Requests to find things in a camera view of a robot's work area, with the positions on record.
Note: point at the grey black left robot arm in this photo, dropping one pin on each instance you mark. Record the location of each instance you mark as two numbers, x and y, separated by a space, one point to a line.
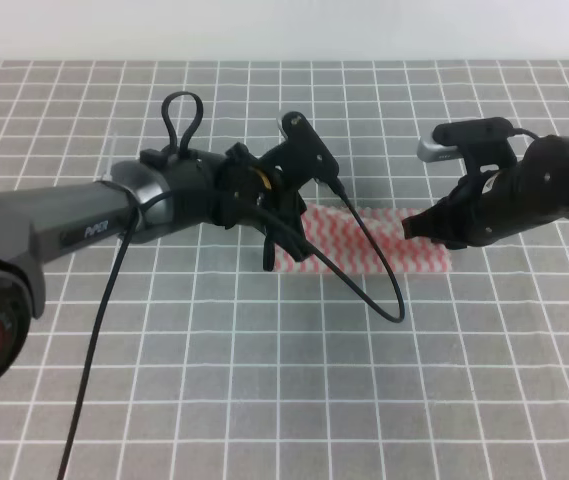
155 195

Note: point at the pink white wavy towel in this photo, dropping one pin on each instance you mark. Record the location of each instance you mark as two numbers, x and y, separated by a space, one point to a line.
335 232

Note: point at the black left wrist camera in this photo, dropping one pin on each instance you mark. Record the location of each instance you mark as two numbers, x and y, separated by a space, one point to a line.
310 157

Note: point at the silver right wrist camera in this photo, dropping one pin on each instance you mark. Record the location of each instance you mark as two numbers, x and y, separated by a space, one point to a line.
478 142

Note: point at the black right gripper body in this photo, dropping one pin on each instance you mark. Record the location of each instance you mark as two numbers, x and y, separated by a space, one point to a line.
476 210

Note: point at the grey grid tablecloth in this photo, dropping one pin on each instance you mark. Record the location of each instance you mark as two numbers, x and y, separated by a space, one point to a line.
208 368

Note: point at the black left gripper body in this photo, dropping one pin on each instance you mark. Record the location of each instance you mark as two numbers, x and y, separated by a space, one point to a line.
243 177

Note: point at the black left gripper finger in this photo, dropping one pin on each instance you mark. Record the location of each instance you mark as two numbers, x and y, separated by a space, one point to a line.
269 254
292 242

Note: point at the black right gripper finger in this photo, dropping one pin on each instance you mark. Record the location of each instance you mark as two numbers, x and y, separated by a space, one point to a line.
427 224
455 244

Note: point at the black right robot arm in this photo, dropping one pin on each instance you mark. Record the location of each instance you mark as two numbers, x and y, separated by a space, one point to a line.
540 185

